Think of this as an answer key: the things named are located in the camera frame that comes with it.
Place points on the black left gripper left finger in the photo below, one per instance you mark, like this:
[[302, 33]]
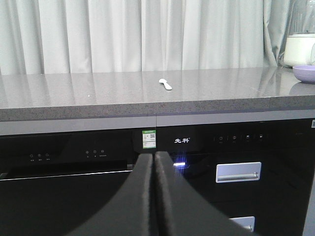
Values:
[[128, 213]]

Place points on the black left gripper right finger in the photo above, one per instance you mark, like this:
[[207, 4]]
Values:
[[181, 211]]

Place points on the pale green spoon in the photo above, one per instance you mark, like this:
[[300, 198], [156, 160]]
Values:
[[167, 86]]

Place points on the purple bowl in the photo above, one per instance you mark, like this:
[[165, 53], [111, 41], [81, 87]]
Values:
[[304, 73]]

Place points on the black built-in dishwasher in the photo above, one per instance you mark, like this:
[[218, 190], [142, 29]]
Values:
[[56, 174]]

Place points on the black disinfection cabinet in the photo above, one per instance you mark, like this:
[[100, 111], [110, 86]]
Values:
[[257, 168]]

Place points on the white pleated curtain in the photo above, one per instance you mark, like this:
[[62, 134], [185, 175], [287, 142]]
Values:
[[84, 36]]

